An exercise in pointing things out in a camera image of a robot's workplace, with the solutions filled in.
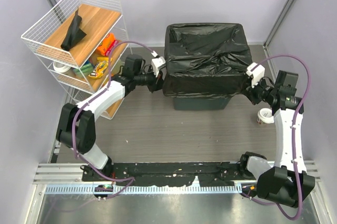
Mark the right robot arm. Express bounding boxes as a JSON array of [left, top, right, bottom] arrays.
[[237, 70, 315, 208]]

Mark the dark green trash bin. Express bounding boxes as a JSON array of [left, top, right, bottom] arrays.
[[173, 97, 231, 111]]

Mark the orange snack box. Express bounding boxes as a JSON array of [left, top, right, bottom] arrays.
[[95, 33, 118, 57]]

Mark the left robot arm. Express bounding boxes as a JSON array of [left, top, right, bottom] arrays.
[[56, 52, 166, 181]]

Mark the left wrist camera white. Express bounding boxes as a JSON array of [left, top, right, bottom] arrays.
[[151, 50, 166, 77]]

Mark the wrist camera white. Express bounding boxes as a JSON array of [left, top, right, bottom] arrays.
[[151, 50, 166, 77], [246, 63, 265, 88]]

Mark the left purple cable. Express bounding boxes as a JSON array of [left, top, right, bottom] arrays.
[[71, 40, 158, 201]]

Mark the black trash bag roll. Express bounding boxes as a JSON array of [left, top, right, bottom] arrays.
[[61, 8, 86, 52]]

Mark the yellow candy bag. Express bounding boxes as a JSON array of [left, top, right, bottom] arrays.
[[88, 56, 109, 79]]

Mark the white wire shelf rack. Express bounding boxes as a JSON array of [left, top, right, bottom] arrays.
[[21, 0, 130, 120]]

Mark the white paper cup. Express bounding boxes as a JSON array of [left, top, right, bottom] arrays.
[[257, 108, 274, 124]]

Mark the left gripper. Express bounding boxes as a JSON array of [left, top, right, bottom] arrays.
[[134, 66, 168, 94]]

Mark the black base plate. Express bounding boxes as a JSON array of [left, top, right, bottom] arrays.
[[81, 161, 271, 187]]

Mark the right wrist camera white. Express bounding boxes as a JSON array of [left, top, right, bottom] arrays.
[[246, 63, 265, 88]]

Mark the white cable duct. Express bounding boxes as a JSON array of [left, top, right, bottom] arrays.
[[45, 184, 242, 195]]

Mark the white bowl on shelf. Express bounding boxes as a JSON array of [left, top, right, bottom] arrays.
[[53, 61, 72, 74]]

